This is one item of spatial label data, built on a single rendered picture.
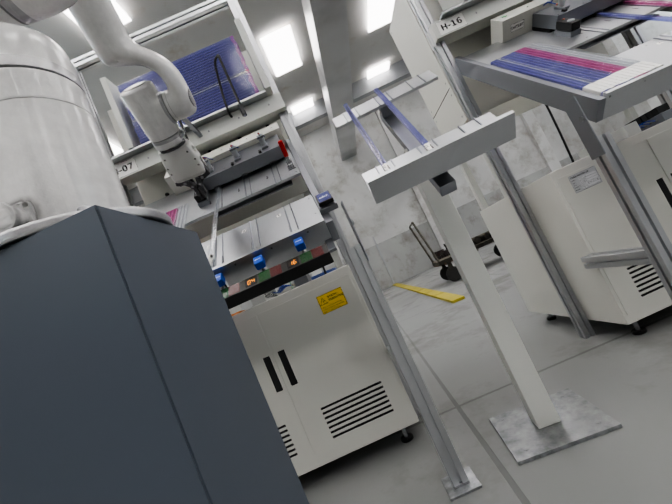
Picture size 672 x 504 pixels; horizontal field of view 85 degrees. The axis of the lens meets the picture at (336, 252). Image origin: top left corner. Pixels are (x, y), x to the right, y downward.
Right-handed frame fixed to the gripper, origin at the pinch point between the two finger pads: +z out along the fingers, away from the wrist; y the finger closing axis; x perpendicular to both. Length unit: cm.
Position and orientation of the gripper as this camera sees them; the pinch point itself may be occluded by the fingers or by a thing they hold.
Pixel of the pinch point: (201, 190)
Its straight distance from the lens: 119.2
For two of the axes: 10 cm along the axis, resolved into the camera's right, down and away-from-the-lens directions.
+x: 2.0, 6.1, -7.7
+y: -9.4, 3.5, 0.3
